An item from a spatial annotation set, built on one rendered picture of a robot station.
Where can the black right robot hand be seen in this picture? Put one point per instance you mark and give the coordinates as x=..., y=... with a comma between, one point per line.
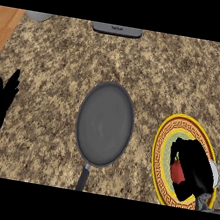
x=195, y=170

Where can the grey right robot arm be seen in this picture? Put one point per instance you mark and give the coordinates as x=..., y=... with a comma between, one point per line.
x=210, y=191

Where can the red bell pepper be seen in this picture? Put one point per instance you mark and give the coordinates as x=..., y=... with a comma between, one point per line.
x=177, y=172

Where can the yellow patterned plate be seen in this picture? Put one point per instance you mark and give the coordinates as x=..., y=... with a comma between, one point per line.
x=163, y=148

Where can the grey frying pan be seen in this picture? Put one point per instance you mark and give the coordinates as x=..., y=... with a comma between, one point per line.
x=104, y=128

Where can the pale grey round container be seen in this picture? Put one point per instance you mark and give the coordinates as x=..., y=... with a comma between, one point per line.
x=38, y=16

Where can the grey flat appliance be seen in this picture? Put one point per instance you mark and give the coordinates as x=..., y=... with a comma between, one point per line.
x=117, y=29

